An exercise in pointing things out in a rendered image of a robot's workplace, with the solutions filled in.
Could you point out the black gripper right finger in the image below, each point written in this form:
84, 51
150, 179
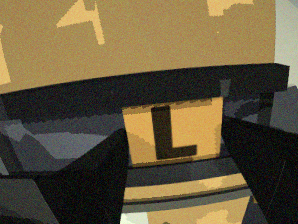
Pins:
268, 161

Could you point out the white paper ticket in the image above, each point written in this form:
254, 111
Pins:
134, 218

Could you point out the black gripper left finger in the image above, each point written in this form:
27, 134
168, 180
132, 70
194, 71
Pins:
90, 190

